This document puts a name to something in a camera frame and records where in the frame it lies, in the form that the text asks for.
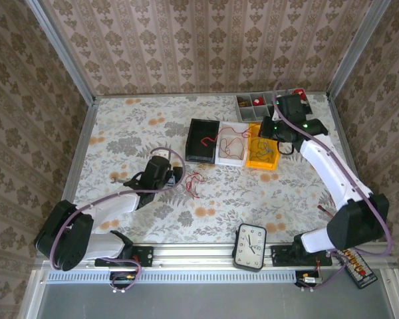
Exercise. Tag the grey compartment organizer tray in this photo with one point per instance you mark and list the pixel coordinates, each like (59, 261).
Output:
(249, 113)

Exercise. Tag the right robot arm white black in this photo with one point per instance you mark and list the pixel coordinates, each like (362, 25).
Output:
(332, 172)

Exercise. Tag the grey metal panel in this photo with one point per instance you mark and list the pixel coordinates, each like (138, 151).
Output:
(203, 302)

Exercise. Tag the brown small items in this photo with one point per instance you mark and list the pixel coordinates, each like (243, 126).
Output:
(242, 101)

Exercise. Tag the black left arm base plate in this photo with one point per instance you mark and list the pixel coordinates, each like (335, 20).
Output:
(145, 256)

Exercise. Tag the black remote control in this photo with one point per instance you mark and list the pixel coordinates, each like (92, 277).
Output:
(360, 270)

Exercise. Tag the black plastic bin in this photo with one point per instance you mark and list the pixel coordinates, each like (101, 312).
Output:
(199, 133)

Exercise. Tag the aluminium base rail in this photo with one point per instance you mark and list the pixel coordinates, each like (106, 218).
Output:
(193, 256)

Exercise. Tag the white plastic bin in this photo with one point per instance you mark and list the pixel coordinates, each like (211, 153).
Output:
(232, 161)

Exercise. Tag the floral tablecloth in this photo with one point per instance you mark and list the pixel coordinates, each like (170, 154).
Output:
(136, 133)

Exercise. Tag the aluminium frame post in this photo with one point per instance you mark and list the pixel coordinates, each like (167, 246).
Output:
(359, 46)
(61, 50)

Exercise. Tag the red round item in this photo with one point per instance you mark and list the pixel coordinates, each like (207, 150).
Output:
(299, 92)

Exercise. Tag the red white small item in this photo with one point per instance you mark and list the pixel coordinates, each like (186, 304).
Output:
(258, 101)

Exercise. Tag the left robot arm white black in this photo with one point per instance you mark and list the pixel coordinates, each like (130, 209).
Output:
(113, 207)

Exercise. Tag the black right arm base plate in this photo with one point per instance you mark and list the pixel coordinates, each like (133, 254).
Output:
(281, 256)

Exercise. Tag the black white analog clock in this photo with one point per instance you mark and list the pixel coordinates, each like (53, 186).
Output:
(249, 247)

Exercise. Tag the yellow plastic bin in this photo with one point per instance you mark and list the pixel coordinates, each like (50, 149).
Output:
(264, 163)

